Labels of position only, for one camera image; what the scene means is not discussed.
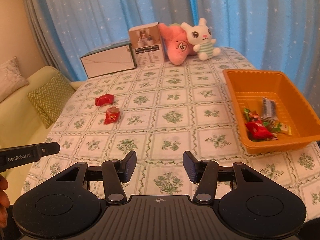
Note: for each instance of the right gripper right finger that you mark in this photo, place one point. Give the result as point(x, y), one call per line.
point(205, 174)

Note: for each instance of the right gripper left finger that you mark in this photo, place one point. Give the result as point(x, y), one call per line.
point(115, 172)

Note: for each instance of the red caramel candy wrapper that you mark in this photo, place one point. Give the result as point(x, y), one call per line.
point(112, 115)

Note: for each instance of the red snack packet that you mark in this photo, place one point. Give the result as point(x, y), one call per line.
point(257, 131)

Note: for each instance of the red snack pack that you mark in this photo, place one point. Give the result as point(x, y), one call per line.
point(106, 99)

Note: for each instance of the green-end brown candy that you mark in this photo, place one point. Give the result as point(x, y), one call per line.
point(252, 116)

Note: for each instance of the clear black seaweed packet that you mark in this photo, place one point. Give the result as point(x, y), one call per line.
point(269, 110)

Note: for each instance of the yellow candy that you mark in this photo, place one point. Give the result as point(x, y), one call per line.
point(284, 128)

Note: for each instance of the person's left hand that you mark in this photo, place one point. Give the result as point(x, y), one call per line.
point(4, 202)

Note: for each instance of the green zigzag cushion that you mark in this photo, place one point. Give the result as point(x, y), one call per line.
point(50, 99)

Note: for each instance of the green floral tablecloth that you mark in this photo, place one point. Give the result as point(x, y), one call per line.
point(166, 110)

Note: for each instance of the pale pink cushion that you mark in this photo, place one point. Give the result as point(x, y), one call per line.
point(10, 78)

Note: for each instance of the orange plastic tray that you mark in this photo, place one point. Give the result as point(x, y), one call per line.
point(247, 88)

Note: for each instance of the long white cardboard box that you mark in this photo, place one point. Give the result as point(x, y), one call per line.
point(109, 59)

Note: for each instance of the pink star plush toy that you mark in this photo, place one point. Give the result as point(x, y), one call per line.
point(176, 42)

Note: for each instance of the tall printed product box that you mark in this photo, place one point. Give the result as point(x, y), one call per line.
point(146, 44)

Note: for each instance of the white bunny plush toy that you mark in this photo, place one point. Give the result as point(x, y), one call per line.
point(200, 37)

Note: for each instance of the blue star curtain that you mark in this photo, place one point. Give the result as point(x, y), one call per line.
point(272, 34)

